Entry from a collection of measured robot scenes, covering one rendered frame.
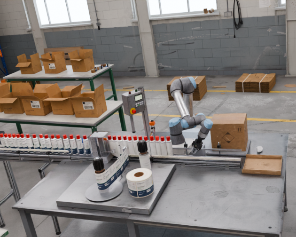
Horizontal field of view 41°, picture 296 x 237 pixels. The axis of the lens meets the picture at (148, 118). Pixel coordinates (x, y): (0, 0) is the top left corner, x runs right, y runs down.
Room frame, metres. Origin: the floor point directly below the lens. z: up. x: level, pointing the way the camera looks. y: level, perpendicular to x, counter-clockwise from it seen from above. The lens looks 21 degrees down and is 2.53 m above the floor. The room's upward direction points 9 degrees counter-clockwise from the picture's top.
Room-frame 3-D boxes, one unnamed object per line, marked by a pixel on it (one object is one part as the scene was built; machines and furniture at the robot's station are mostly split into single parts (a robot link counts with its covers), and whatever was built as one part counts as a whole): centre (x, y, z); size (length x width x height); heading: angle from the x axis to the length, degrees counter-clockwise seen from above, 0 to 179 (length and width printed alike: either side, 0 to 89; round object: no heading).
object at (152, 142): (3.25, -0.01, 0.98); 0.05 x 0.05 x 0.20
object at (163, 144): (3.20, -0.10, 0.98); 0.05 x 0.05 x 0.20
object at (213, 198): (3.13, -0.04, 0.82); 2.10 x 1.50 x 0.02; 66
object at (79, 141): (3.55, 0.69, 0.98); 0.05 x 0.05 x 0.20
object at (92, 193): (2.79, 0.44, 0.89); 0.31 x 0.31 x 0.01
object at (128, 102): (3.39, 0.10, 1.38); 0.17 x 0.10 x 0.19; 122
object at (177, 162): (3.27, 0.04, 0.85); 1.65 x 0.11 x 0.05; 66
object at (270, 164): (2.87, -0.87, 0.85); 0.30 x 0.26 x 0.04; 66
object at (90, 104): (4.99, 0.72, 0.97); 0.51 x 0.39 x 0.37; 156
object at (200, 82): (7.34, -0.84, 0.16); 0.65 x 0.54 x 0.32; 65
